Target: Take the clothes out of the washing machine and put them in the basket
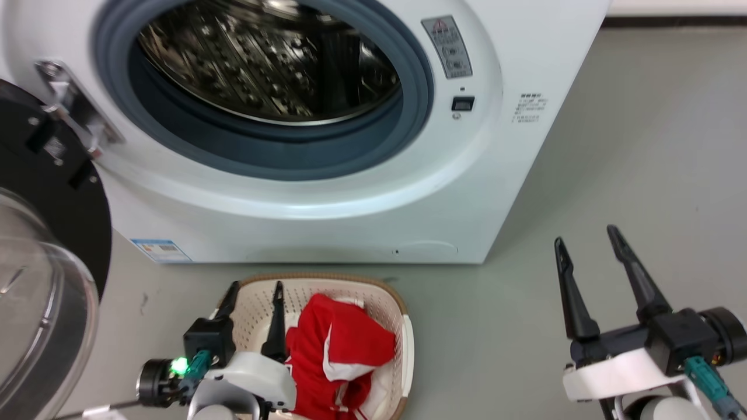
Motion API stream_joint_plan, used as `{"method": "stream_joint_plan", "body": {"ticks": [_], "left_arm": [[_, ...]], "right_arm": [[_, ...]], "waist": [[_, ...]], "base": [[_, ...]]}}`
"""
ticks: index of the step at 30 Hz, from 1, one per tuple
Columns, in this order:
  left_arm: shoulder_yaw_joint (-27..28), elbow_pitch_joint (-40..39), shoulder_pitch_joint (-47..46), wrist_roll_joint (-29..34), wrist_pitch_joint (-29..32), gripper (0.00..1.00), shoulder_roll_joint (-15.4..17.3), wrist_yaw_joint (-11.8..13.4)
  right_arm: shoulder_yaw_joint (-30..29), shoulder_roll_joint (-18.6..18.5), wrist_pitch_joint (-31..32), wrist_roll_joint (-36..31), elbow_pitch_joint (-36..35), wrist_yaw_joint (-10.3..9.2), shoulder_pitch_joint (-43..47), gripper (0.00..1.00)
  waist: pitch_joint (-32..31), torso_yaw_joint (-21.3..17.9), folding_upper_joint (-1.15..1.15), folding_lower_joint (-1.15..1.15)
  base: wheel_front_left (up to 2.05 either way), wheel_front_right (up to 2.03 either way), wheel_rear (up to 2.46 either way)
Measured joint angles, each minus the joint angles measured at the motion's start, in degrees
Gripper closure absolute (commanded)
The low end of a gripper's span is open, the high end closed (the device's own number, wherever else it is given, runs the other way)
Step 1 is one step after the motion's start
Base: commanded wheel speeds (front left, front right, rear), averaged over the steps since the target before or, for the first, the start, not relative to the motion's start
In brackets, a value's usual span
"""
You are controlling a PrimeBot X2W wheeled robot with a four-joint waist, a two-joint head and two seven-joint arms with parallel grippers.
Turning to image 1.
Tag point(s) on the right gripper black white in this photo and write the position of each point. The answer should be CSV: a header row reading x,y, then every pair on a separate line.
x,y
630,367

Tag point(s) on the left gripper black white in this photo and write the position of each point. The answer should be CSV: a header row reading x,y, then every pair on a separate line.
x,y
257,373

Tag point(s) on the red and white garment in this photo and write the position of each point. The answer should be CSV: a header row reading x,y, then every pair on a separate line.
x,y
350,344

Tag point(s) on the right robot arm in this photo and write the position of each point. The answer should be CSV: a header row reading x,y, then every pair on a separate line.
x,y
659,408

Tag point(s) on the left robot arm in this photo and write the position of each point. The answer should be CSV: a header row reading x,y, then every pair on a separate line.
x,y
222,405

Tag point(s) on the cream plastic laundry basket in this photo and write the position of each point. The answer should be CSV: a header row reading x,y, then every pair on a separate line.
x,y
379,303

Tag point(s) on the black washer door with glass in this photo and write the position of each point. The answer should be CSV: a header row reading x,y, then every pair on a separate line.
x,y
64,198

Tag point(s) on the stainless steel washing machine drum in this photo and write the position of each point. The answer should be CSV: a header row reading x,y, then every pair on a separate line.
x,y
262,64

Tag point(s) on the blue energy label sticker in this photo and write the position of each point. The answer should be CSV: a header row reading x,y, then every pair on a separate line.
x,y
160,251

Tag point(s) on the white front-load washing machine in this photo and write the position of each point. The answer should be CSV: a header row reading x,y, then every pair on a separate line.
x,y
513,192

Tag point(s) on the grey rubber door gasket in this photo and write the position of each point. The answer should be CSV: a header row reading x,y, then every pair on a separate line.
x,y
280,154

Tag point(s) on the round white filter cover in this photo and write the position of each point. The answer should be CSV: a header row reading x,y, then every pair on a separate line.
x,y
426,251

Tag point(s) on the small printed text sticker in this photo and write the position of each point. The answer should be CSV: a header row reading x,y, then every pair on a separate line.
x,y
530,108

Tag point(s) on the black door latch socket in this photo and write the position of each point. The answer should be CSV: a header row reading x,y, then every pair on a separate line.
x,y
463,104

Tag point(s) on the small QR code sticker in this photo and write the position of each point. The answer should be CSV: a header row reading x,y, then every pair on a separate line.
x,y
54,150

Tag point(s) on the silver metal door hinge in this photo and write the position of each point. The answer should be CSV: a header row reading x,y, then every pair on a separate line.
x,y
81,111

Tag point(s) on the white and black baseboard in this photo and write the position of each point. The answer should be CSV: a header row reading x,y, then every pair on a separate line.
x,y
677,14

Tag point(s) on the grey warning label sticker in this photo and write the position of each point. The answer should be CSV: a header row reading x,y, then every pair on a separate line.
x,y
447,46

